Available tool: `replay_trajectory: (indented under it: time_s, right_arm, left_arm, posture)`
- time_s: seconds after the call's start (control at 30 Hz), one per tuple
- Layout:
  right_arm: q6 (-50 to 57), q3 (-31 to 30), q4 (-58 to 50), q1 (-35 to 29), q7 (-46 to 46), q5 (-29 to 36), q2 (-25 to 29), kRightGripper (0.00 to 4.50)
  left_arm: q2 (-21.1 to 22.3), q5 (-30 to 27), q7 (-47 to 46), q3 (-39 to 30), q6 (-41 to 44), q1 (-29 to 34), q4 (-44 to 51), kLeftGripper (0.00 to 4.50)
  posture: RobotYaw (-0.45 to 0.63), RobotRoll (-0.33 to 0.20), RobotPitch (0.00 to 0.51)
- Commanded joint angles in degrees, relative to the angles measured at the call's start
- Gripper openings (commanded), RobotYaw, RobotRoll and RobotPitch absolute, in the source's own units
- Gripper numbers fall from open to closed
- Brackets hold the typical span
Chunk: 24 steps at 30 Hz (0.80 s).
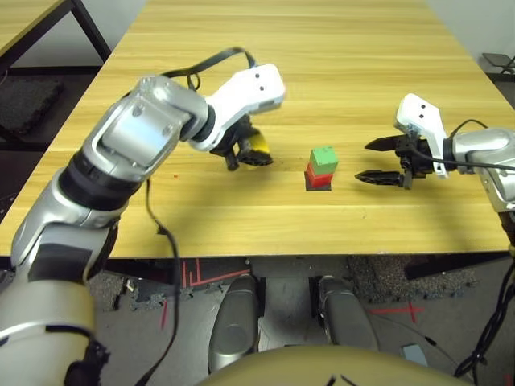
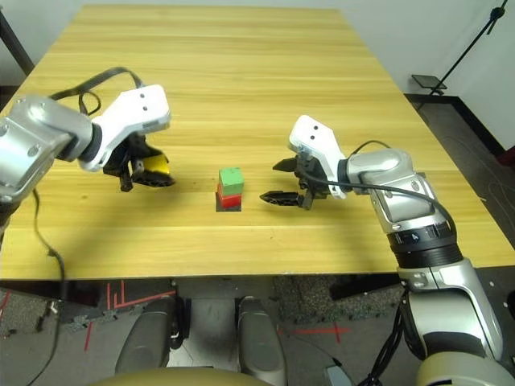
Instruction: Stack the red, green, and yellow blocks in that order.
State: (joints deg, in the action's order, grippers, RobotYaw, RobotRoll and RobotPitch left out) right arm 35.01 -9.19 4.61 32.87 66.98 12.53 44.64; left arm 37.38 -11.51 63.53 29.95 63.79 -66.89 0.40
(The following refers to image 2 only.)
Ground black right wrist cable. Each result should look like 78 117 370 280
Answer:
299 139 458 238

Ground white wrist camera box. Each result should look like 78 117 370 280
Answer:
288 114 348 201
77 84 172 173

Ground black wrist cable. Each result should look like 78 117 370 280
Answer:
31 67 146 365
299 139 458 238

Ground black tripod stand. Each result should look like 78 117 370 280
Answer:
410 0 510 97

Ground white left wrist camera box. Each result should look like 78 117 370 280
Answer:
77 84 172 173

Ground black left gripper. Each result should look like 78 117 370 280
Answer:
103 133 177 192

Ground red wooden block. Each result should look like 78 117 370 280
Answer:
216 183 244 209

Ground yellow wooden block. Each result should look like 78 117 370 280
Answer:
142 154 172 177

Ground olive robot torso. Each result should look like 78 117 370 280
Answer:
90 367 263 386

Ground speckled foam floor mat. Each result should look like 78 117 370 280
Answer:
272 274 400 323

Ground small grey floor object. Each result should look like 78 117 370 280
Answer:
323 356 354 386

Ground black square pad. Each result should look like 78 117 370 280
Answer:
214 199 243 213

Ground grey robot left leg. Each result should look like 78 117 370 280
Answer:
114 296 181 376

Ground black cable bundle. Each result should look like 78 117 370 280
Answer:
356 288 412 386

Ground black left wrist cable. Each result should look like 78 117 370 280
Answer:
31 67 146 365

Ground green wooden block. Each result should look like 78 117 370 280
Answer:
217 166 245 197

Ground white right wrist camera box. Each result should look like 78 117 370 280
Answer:
288 114 348 201

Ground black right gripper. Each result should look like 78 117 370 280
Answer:
258 154 329 211

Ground grey robot leg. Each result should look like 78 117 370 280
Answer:
236 295 290 386
114 296 181 376

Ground grey robot right leg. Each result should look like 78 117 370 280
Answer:
236 295 290 386

